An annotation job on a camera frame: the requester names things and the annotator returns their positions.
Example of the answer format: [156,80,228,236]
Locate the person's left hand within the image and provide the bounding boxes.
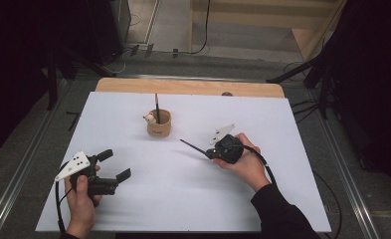
[64,164,102,239]

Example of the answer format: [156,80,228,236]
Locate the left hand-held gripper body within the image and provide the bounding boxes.
[54,150,119,197]

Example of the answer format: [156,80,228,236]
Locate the black tripod stand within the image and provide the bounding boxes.
[266,58,331,120]

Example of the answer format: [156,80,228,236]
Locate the black cabinet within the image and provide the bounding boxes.
[83,0,132,66]

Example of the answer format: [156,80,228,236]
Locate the wooden cup with bear figure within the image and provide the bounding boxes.
[142,108,173,137]

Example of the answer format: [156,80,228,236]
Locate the right hand-held gripper cable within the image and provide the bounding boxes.
[239,142,343,239]

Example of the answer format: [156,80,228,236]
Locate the bundle of black cables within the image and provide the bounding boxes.
[284,61,320,124]

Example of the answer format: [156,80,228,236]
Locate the person's right hand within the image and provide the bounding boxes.
[212,132,272,193]

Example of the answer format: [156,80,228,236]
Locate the white table sheet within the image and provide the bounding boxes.
[35,91,332,233]

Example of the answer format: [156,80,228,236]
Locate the hand-held gripper cable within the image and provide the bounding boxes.
[54,160,75,234]
[239,142,343,239]

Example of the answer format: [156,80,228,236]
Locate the black floor cable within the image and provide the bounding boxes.
[179,0,212,56]

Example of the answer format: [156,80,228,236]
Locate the black curtain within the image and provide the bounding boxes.
[321,0,391,197]
[0,0,95,162]

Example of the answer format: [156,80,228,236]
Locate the metal floor rail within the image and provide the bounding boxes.
[305,88,381,239]
[0,79,70,239]

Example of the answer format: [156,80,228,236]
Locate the beige wooden steps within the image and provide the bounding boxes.
[188,0,346,63]

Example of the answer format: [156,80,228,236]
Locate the white floor cable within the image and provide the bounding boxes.
[106,48,132,76]

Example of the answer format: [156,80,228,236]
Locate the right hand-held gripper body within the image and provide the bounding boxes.
[209,122,246,165]

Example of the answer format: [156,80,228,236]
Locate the left hand-held gripper cable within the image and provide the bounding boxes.
[54,160,75,234]

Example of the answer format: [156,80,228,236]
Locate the black chopstick with orange tip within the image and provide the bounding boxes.
[179,138,211,156]
[154,93,161,124]

